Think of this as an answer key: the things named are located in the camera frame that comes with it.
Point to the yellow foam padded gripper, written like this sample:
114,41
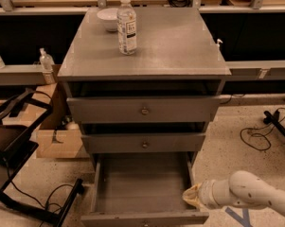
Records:
205,193

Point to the grey bottom drawer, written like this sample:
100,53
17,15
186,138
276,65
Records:
142,190

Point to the grey drawer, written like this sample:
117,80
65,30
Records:
150,142
142,190
140,109

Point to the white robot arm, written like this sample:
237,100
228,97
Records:
241,189

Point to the grey middle drawer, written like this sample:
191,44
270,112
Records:
150,142

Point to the grey top drawer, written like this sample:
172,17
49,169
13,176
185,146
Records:
140,109

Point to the grey wooden drawer cabinet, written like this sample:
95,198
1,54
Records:
175,56

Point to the black stand base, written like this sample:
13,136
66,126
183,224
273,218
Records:
274,119

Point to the cardboard box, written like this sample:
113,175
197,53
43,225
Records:
58,136

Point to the small white pump bottle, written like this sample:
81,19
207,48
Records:
219,43

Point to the clear plastic water bottle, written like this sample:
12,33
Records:
126,25

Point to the black metal cart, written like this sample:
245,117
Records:
16,148

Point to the white ceramic bowl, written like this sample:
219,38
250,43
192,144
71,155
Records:
108,19

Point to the clear pump dispenser bottle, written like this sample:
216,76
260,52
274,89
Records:
46,60

